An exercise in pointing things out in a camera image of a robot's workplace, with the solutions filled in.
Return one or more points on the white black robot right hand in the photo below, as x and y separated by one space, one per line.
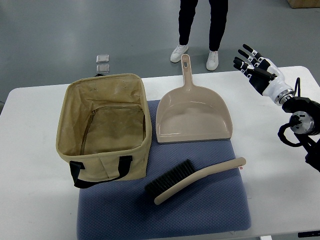
265 77

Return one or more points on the upper silver floor plate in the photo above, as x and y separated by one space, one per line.
102 58

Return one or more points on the lower silver floor plate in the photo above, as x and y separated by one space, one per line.
102 68

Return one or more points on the black bracket at table edge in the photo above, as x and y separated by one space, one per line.
308 234

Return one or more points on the pink hand broom black bristles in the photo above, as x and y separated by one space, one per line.
184 174

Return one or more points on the silver floor plate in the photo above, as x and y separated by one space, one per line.
102 68
102 58

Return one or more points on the pink plastic dustpan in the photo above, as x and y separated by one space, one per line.
192 113

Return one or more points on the yellow fabric bag black handle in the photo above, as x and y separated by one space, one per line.
105 130

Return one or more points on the blue grey cushion mat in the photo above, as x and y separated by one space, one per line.
190 188

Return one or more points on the cardboard box corner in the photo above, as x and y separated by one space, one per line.
303 4

